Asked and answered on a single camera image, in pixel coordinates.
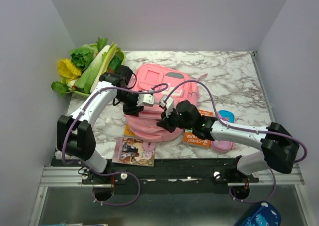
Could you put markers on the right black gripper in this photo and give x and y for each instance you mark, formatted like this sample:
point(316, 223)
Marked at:
point(165, 123)

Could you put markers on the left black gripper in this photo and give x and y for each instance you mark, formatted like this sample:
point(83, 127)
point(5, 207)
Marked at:
point(132, 110)

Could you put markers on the pink cartoon pencil case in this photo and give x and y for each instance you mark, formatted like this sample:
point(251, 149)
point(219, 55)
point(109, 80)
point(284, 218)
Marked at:
point(220, 144)

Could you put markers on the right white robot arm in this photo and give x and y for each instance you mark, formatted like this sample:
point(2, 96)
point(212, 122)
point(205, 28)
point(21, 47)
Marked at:
point(277, 150)

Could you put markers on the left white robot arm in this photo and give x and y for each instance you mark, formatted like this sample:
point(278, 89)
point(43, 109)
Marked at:
point(75, 135)

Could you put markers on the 78-storey treehouse book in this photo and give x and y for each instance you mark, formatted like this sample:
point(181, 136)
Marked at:
point(190, 139)

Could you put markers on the orange paperback book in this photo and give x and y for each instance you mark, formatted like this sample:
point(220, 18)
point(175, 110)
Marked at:
point(128, 132)

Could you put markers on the white napa cabbage toy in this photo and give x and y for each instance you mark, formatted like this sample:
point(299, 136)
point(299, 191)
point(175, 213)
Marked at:
point(97, 71)

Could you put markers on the pink illustrated storybook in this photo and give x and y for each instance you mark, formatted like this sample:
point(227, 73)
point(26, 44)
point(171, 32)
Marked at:
point(132, 151)

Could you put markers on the green lettuce toy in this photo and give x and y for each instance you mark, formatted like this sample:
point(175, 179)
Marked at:
point(85, 54)

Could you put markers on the yellow flower toy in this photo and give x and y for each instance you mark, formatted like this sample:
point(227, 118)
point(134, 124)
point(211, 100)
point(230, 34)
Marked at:
point(67, 69)

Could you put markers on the green vegetable tray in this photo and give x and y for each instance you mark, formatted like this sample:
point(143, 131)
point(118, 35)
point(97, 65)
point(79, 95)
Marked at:
point(82, 92)

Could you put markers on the blue shark pencil case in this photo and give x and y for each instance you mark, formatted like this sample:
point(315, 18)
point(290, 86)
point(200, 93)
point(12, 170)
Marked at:
point(260, 214)

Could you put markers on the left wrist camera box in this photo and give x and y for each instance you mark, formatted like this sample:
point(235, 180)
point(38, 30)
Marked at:
point(146, 100)

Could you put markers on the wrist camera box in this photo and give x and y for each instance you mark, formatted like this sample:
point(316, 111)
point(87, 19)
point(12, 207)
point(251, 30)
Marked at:
point(146, 100)
point(167, 104)

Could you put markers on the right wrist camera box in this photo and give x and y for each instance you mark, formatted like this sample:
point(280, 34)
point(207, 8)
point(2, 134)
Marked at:
point(167, 104)

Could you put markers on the black mounting base rail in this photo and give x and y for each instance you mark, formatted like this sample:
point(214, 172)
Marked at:
point(167, 176)

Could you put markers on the aluminium frame rail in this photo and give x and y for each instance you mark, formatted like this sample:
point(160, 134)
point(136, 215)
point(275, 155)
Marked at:
point(60, 177)

